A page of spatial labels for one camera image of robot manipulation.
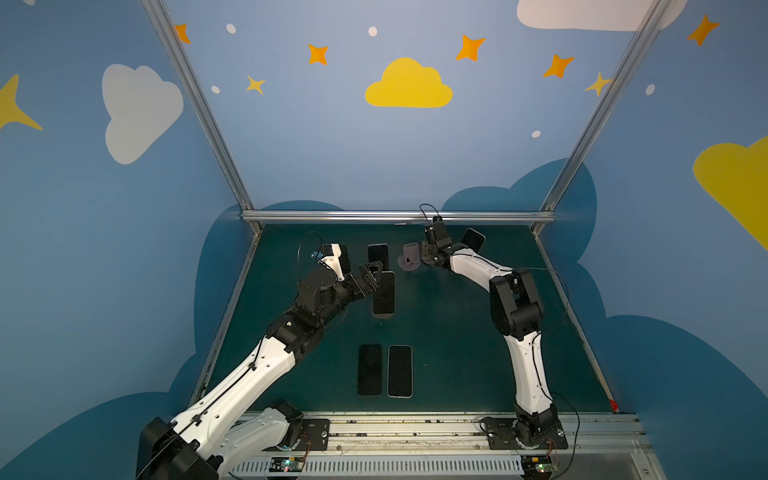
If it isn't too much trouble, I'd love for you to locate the grey phone stand emptied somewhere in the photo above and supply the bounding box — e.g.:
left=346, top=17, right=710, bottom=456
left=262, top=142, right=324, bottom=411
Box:
left=397, top=243, right=421, bottom=272

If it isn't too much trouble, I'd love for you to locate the blue phone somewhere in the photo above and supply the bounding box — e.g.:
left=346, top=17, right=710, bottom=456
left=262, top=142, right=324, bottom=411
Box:
left=372, top=271, right=396, bottom=319

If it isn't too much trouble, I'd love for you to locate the black phone wooden stand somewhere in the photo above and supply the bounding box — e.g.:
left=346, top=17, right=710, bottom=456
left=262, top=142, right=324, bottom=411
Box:
left=461, top=228, right=486, bottom=253

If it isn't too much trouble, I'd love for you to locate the dark phone grey stand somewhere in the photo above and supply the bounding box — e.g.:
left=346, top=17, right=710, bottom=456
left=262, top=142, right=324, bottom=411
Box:
left=357, top=344, right=383, bottom=396

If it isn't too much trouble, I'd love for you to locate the white phone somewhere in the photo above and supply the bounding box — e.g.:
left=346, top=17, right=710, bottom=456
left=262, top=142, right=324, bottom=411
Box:
left=387, top=345, right=414, bottom=398

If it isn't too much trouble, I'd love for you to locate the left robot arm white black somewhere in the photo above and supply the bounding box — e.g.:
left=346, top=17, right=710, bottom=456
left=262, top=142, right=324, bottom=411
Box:
left=135, top=259, right=395, bottom=479

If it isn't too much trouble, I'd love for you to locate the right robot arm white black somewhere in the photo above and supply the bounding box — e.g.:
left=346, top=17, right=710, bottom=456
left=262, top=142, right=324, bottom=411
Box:
left=421, top=215, right=562, bottom=446

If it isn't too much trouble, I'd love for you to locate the black phone far left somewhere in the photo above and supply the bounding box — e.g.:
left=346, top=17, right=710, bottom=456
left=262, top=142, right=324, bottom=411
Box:
left=338, top=244, right=351, bottom=276

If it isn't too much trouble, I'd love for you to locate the purple phone back middle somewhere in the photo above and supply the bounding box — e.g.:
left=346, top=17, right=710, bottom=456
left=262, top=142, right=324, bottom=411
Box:
left=367, top=243, right=390, bottom=271

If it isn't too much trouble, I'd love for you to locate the back horizontal aluminium bar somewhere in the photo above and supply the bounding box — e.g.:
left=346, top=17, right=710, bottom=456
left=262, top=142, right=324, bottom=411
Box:
left=240, top=209, right=556, bottom=224

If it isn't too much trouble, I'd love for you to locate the left green circuit board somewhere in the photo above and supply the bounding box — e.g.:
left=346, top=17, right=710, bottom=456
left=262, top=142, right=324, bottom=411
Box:
left=268, top=457, right=305, bottom=474

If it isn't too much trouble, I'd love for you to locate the green circuit board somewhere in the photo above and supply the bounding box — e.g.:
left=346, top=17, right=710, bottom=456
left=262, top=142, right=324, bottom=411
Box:
left=520, top=456, right=555, bottom=480
left=268, top=457, right=305, bottom=474

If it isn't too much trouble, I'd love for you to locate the right green circuit board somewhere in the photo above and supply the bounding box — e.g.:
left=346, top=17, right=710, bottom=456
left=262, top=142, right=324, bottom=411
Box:
left=520, top=456, right=555, bottom=480

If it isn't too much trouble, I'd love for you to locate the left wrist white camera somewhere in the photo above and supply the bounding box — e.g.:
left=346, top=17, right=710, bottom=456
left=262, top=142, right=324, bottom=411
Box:
left=313, top=243, right=345, bottom=281

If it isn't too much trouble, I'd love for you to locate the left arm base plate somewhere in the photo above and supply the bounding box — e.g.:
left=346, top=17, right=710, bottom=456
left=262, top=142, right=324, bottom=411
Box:
left=266, top=419, right=330, bottom=452

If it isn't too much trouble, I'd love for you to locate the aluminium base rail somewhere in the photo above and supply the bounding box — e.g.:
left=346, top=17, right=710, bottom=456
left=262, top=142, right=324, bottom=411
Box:
left=220, top=412, right=664, bottom=479

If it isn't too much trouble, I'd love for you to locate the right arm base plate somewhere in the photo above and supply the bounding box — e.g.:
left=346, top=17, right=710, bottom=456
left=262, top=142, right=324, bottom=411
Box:
left=479, top=416, right=569, bottom=450

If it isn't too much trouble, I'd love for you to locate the right aluminium frame post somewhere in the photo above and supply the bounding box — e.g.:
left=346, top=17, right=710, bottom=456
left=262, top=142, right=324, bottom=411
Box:
left=531, top=0, right=673, bottom=237

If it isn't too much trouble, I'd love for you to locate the aluminium frame post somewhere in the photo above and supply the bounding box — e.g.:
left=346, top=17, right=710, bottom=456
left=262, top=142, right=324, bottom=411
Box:
left=141, top=0, right=263, bottom=236
left=531, top=0, right=673, bottom=237

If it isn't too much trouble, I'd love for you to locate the left aluminium frame post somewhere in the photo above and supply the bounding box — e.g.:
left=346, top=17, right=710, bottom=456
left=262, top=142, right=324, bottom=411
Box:
left=141, top=0, right=263, bottom=236

